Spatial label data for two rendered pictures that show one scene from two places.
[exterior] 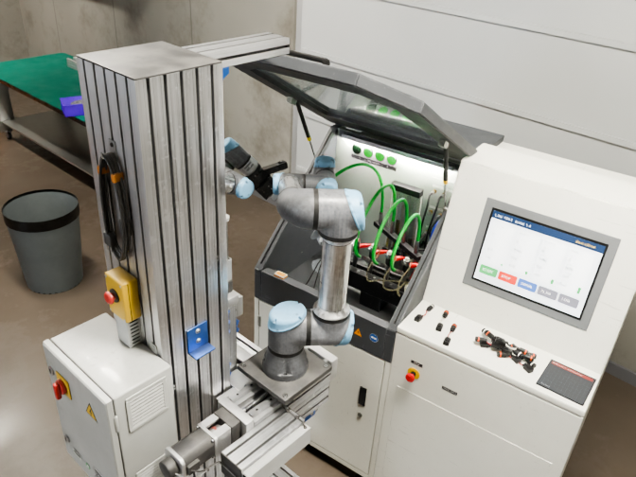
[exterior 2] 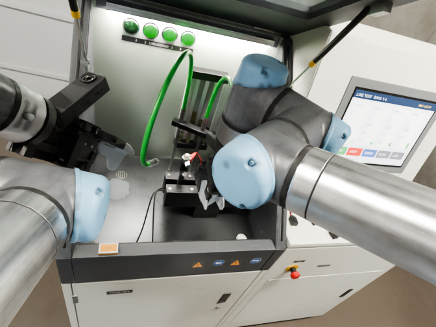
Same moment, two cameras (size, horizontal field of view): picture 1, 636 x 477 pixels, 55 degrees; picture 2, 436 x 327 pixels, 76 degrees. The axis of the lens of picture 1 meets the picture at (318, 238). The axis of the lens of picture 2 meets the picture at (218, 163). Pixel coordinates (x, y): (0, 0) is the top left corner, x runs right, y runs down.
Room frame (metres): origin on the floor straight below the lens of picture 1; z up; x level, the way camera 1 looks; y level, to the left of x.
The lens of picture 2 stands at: (1.78, 0.36, 1.72)
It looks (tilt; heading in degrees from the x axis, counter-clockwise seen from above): 41 degrees down; 302
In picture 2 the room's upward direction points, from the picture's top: 21 degrees clockwise
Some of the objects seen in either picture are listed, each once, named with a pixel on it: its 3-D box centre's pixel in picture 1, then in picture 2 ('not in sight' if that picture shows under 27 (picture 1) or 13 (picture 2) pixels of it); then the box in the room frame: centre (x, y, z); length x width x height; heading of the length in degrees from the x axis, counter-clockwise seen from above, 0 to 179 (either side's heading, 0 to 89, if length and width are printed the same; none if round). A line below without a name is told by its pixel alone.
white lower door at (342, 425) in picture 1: (313, 387); (162, 311); (2.01, -0.03, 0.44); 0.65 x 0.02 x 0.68; 57
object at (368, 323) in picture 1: (322, 310); (180, 259); (2.02, -0.04, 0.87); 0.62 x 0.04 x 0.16; 57
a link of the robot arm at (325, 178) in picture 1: (321, 185); (301, 132); (1.88, 0.00, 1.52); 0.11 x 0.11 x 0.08; 5
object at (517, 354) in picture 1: (506, 347); not in sight; (1.70, -0.71, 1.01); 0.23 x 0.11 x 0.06; 57
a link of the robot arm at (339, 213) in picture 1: (333, 272); not in sight; (1.51, -0.05, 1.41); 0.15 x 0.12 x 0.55; 95
